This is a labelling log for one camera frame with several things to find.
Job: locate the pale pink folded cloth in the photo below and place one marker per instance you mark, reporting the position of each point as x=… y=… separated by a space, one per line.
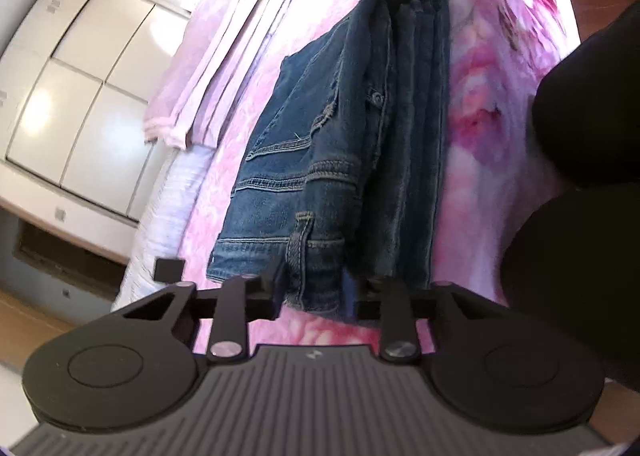
x=220 y=60

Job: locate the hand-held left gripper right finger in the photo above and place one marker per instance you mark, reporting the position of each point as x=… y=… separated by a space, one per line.
x=370 y=293

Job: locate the white wardrobe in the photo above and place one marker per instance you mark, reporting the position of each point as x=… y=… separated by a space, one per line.
x=75 y=85

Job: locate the blue denim jeans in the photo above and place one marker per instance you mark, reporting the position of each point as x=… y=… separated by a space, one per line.
x=320 y=145

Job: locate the person's black trousers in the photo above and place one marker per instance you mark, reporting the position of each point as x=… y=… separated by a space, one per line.
x=575 y=236

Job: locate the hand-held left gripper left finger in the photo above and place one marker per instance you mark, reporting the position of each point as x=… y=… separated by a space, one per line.
x=274 y=286

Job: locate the pink floral blanket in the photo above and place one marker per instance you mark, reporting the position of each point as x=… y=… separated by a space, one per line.
x=480 y=85

